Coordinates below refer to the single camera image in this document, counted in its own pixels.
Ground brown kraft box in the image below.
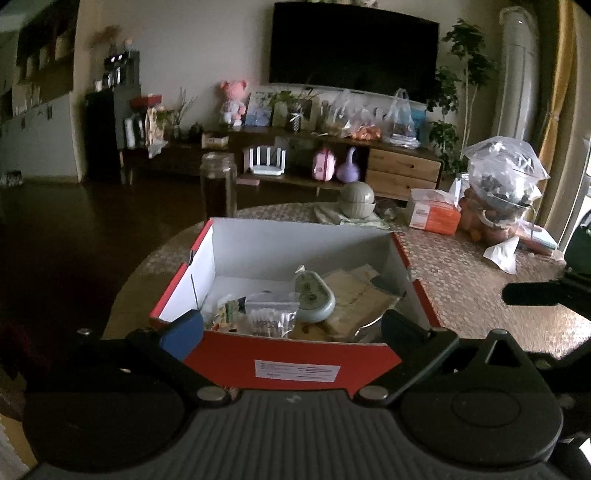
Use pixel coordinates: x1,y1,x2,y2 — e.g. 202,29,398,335
323,265,398,342

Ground white plastic bag with snacks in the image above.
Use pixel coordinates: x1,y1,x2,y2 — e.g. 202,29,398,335
382,88,421,148

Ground white router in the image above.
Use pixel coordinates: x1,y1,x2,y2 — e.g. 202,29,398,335
243,145,288,177

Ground green lidded bowl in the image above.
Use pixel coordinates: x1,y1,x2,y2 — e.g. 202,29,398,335
339,181,376,219

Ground clear plastic bag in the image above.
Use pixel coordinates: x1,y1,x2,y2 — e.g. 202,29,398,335
323,90,370,137

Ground folded green cloth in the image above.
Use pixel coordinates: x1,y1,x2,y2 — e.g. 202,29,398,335
315,203,391,229

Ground purple swan toy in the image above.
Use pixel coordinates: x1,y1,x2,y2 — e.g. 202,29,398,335
336,148,362,184

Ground small colourful packet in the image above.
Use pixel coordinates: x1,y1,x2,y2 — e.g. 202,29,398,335
217,298,247,330

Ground glass jar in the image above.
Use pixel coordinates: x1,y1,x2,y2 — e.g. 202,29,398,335
199,152,238,220

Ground wall shelf unit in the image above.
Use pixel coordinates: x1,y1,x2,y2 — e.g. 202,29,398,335
0,0,88,181

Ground stack of coloured papers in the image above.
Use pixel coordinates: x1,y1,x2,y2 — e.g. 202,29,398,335
517,222,561,254

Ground red cardboard box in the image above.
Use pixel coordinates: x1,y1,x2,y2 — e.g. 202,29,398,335
148,217,441,398

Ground pink bear plush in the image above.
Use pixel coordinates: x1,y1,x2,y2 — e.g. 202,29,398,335
219,80,247,125

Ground white standing air conditioner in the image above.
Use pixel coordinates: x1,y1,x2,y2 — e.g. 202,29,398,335
490,7,541,144

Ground potted green tree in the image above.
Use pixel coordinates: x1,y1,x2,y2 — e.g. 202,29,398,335
427,18,497,177

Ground pink toy suitcase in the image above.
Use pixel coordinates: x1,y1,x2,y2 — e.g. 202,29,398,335
312,148,337,182

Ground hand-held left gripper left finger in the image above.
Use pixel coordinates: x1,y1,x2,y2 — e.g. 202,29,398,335
55,310,232,408

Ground clear bag of cotton swabs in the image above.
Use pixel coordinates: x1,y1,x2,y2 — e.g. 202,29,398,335
245,293,300,340

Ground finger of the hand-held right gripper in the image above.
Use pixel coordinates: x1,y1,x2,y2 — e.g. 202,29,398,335
502,279,566,308

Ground pale green oval case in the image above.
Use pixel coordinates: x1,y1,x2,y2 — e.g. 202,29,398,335
293,270,336,322

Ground dried flower vase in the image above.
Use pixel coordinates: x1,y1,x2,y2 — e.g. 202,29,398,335
90,25,122,56

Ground picture frame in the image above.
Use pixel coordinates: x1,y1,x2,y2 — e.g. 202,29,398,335
272,97,320,132

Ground black television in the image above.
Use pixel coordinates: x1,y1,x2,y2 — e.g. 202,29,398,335
269,2,439,103

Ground orange tissue box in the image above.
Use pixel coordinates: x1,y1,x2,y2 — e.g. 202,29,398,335
409,188,461,236

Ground dark side cabinet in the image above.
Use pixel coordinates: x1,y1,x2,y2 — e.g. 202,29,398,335
84,85,141,183

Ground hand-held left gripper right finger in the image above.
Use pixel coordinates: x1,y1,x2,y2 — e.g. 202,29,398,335
355,309,536,408

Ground coffee machine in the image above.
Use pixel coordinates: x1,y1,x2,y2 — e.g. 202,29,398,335
102,51,140,90

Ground yellow curtain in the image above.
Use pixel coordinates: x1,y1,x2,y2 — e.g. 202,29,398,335
538,0,578,162

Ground wooden television cabinet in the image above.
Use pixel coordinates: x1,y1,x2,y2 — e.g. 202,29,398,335
120,124,444,201

